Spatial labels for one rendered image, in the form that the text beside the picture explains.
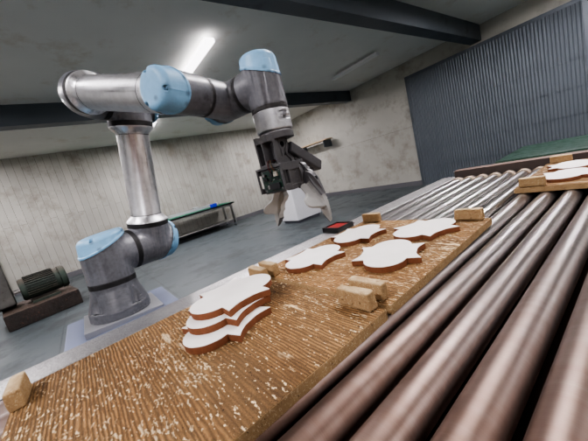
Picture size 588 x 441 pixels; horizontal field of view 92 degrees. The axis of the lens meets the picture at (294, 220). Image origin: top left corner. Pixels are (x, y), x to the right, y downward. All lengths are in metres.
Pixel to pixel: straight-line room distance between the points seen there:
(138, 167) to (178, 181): 8.48
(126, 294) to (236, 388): 0.61
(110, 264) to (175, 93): 0.51
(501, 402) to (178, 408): 0.30
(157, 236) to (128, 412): 0.62
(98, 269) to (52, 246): 8.14
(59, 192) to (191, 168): 3.33
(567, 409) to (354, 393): 0.16
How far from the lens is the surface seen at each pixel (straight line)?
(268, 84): 0.59
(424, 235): 0.65
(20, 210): 9.07
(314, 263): 0.59
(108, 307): 0.90
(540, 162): 1.51
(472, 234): 0.66
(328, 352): 0.35
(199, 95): 0.58
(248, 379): 0.35
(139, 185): 0.94
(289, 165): 0.56
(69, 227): 9.00
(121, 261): 0.90
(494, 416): 0.31
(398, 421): 0.30
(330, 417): 0.31
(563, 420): 0.32
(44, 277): 5.74
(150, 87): 0.57
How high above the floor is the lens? 1.14
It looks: 9 degrees down
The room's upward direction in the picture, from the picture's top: 14 degrees counter-clockwise
